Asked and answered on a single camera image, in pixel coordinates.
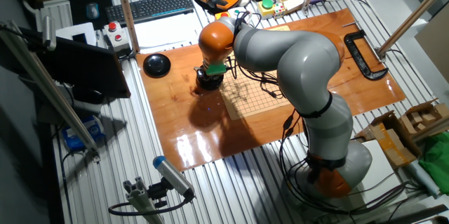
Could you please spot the white rolled sheet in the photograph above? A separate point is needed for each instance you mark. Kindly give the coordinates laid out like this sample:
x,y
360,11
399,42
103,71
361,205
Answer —
x,y
422,178

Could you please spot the white paper sheets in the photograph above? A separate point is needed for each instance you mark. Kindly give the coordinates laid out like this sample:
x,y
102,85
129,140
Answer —
x,y
168,31

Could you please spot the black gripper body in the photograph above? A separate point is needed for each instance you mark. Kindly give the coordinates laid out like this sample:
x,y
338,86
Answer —
x,y
203,74

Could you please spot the white box two red buttons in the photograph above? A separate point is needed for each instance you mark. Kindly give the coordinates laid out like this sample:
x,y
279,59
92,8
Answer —
x,y
117,38

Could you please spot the black computer keyboard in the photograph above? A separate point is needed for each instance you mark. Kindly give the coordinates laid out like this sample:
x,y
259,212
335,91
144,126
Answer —
x,y
151,6

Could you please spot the green flange adapter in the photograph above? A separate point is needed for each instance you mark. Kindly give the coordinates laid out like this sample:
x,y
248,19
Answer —
x,y
215,69

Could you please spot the long aluminium profile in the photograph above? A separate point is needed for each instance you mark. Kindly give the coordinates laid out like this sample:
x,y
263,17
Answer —
x,y
52,90

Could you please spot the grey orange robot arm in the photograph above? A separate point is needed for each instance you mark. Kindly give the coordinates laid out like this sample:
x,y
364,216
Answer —
x,y
301,59

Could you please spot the Rubik's cube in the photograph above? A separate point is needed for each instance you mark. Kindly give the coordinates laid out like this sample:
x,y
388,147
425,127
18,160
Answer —
x,y
279,10

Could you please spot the green cloth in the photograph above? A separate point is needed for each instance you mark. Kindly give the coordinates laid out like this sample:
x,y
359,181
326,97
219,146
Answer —
x,y
436,164

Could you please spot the glossy orange wooden board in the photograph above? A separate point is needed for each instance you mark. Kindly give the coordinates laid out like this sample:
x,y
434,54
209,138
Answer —
x,y
175,129

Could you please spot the silver camera blue end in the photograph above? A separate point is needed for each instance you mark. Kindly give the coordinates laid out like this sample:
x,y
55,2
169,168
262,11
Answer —
x,y
172,175

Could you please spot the white framed tablet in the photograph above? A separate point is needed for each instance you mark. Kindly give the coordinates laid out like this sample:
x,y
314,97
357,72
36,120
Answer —
x,y
70,32

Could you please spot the white gold packet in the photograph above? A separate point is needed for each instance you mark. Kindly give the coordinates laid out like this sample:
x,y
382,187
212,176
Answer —
x,y
293,3

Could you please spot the black C-clamp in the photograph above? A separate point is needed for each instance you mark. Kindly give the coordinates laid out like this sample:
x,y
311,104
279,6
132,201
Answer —
x,y
372,73

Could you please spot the short aluminium profile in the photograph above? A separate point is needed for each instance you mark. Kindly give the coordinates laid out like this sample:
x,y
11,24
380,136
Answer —
x,y
140,199

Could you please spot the open brown cardboard box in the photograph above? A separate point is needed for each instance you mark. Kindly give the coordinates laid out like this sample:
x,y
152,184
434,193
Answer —
x,y
389,143

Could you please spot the white flat sheet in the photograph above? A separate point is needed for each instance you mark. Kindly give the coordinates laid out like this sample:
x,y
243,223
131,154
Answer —
x,y
382,175

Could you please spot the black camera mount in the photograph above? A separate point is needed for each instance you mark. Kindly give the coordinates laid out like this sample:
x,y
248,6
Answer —
x,y
158,192

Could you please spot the white box green button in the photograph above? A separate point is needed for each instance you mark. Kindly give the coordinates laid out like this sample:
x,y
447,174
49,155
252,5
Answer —
x,y
238,11

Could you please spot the grey computer mouse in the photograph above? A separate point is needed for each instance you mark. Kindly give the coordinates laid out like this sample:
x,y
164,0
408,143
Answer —
x,y
92,10

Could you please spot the black round bowl lid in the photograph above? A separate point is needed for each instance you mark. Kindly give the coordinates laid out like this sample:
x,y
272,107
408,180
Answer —
x,y
156,65

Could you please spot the cardboard box wooden blocks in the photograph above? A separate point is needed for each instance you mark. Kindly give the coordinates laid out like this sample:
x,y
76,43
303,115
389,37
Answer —
x,y
421,117

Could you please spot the orange box red button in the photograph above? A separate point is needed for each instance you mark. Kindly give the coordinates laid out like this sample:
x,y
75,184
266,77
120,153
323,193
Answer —
x,y
221,15

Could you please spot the blue plastic packet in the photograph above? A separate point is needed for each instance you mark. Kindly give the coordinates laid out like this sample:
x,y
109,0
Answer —
x,y
82,132

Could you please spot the black mouse pad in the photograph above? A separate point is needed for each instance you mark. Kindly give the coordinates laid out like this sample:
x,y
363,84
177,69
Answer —
x,y
79,6

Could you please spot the black monitor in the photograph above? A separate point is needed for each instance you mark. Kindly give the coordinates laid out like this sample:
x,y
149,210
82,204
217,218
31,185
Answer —
x,y
87,69

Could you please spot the black bowl of go stones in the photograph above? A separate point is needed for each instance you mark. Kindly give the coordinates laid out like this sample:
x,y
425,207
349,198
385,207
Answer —
x,y
210,85

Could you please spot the yellow box green button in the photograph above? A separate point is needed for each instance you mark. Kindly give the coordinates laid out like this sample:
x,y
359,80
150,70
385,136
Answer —
x,y
267,4

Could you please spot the silver tube-shaped device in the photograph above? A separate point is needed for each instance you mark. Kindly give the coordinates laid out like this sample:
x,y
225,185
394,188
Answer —
x,y
49,32

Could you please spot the beige go board mat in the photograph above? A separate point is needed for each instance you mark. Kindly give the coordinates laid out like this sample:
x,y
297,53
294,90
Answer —
x,y
245,104

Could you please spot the brown cardboard panel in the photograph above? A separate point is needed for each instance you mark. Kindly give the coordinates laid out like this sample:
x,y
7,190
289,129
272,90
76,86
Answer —
x,y
435,45

